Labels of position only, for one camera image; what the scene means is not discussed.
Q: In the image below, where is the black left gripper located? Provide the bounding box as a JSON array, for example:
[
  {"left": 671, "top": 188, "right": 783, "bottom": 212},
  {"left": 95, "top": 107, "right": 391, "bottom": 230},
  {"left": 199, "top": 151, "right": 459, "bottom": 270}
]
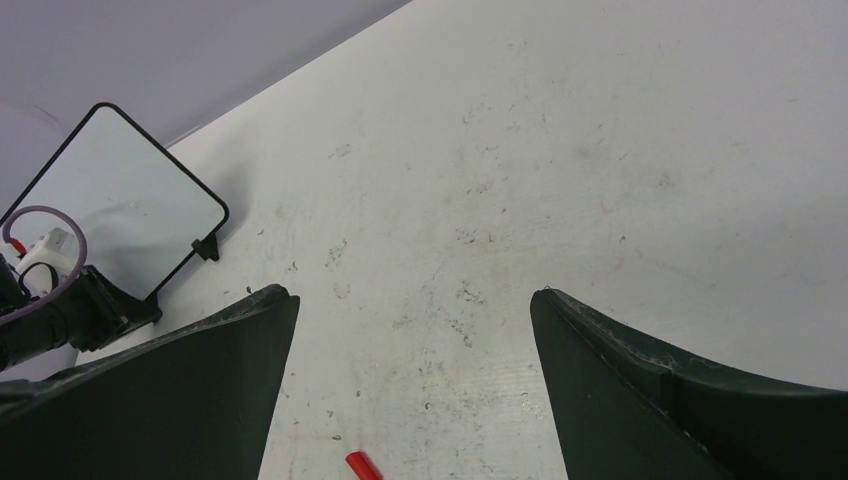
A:
[{"left": 1, "top": 265, "right": 130, "bottom": 371}]

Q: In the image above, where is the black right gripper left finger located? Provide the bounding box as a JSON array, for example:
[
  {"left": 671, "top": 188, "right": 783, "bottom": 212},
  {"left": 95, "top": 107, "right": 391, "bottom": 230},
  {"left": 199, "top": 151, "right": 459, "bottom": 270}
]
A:
[{"left": 1, "top": 284, "right": 300, "bottom": 479}]

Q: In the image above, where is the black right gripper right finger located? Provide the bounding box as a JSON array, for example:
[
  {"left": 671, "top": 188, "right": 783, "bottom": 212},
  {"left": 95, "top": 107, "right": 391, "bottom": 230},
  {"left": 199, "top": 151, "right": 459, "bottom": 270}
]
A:
[{"left": 530, "top": 289, "right": 847, "bottom": 479}]

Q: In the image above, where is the black framed small whiteboard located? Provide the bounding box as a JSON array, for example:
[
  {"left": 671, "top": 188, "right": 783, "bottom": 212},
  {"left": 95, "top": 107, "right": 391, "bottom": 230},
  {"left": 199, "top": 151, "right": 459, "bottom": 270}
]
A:
[{"left": 1, "top": 102, "right": 230, "bottom": 300}]

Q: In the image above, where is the red capped whiteboard marker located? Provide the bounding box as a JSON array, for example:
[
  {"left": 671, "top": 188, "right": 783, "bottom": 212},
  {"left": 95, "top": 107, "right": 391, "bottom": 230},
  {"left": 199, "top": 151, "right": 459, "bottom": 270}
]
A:
[{"left": 345, "top": 450, "right": 383, "bottom": 480}]

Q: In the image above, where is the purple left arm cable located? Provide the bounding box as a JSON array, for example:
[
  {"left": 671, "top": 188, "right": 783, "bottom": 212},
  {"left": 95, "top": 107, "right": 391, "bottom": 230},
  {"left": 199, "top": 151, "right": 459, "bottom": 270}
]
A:
[{"left": 0, "top": 205, "right": 89, "bottom": 326}]

